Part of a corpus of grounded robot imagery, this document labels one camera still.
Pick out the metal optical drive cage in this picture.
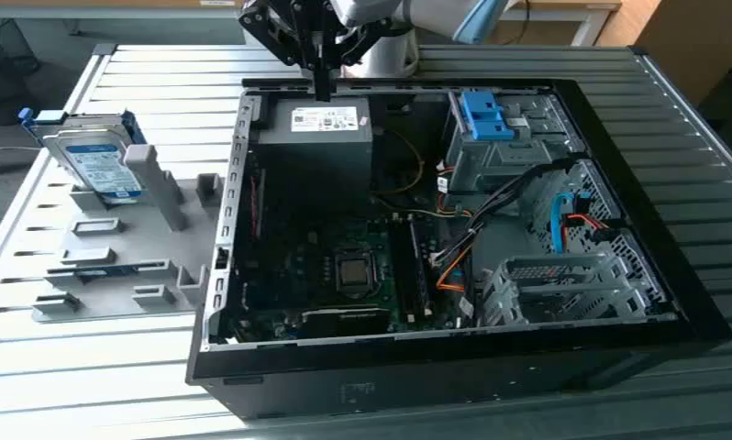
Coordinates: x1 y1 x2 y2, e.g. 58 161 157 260
444 91 591 197

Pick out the CPU socket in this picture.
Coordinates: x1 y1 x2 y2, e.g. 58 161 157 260
330 247 385 295

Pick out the metal disk bay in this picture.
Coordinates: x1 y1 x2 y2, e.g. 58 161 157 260
476 250 662 329

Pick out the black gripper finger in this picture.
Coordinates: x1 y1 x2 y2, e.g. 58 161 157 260
322 0 415 103
238 0 326 103

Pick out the blue plastic drive latch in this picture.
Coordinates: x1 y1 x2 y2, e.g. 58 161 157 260
456 90 520 142

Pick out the multicolour power wire bundle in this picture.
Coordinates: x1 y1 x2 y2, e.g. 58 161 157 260
394 206 476 221

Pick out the green motherboard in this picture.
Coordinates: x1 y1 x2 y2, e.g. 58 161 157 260
234 213 469 344

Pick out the orange SATA wire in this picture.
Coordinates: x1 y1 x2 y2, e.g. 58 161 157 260
433 249 469 293

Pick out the black mesh waste basket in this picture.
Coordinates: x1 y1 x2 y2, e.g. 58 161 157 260
0 17 42 127

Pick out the yellow wire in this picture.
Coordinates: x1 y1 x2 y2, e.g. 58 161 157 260
370 127 428 208

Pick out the black cable bundle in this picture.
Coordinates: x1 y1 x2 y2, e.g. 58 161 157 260
428 157 581 271

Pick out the hard disk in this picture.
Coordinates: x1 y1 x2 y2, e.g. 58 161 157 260
18 106 146 205

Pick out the orange red power wire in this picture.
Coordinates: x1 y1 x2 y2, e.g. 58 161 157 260
560 211 620 245

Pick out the black open PC case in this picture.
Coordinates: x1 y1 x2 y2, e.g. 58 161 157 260
185 77 732 421

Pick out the grey parts rack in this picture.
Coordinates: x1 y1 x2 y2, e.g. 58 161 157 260
30 144 228 325

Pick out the black graphics card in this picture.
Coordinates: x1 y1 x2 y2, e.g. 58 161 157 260
300 305 393 339

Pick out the black RAM stick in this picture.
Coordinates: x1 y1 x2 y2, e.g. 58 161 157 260
406 218 436 320

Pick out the grey power supply unit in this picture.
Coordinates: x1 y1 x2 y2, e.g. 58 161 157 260
249 94 377 221

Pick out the black RAM slot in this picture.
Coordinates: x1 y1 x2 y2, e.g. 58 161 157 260
386 215 412 325
396 215 421 325

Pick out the blue RAM stick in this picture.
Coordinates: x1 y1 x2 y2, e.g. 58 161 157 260
71 264 142 280

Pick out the light blue SATA wire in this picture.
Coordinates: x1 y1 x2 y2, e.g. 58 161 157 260
548 190 592 254

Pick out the silver CPU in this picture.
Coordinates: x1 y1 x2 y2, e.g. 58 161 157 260
340 259 373 284

